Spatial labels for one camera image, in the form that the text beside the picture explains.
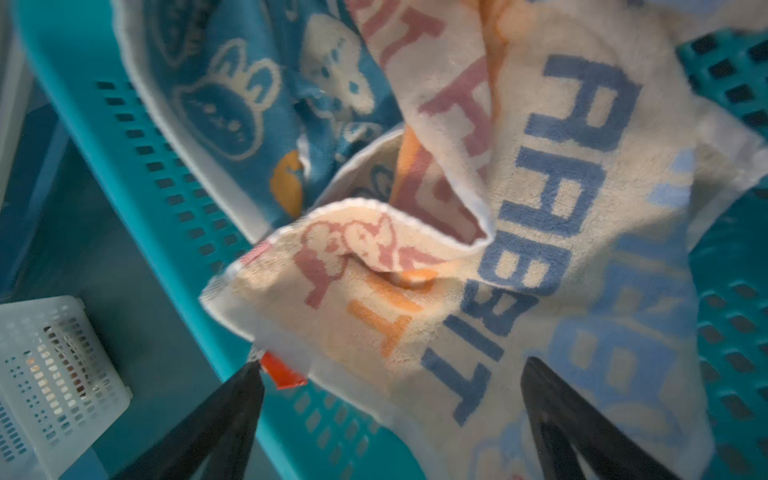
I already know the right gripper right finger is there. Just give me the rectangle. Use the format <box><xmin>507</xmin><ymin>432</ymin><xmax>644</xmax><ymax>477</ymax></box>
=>
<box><xmin>520</xmin><ymin>357</ymin><xmax>676</xmax><ymax>479</ymax></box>

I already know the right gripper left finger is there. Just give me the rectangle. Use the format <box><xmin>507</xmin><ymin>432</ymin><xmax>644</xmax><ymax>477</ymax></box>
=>
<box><xmin>115</xmin><ymin>361</ymin><xmax>265</xmax><ymax>479</ymax></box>

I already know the white perforated plastic basket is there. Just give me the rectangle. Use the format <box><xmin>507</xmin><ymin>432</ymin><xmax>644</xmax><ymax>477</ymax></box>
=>
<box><xmin>1</xmin><ymin>296</ymin><xmax>132</xmax><ymax>479</ymax></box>

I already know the cream rabbit lettered towel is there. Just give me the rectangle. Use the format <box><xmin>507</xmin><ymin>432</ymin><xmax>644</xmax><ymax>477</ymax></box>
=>
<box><xmin>202</xmin><ymin>1</ymin><xmax>767</xmax><ymax>479</ymax></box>

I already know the teal perforated plastic basket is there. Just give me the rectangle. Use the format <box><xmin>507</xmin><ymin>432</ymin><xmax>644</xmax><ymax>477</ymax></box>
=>
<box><xmin>12</xmin><ymin>1</ymin><xmax>767</xmax><ymax>479</ymax></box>

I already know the blue patterned towel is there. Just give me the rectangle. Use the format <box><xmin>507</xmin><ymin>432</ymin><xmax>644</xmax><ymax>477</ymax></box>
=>
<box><xmin>112</xmin><ymin>1</ymin><xmax>403</xmax><ymax>243</ymax></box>

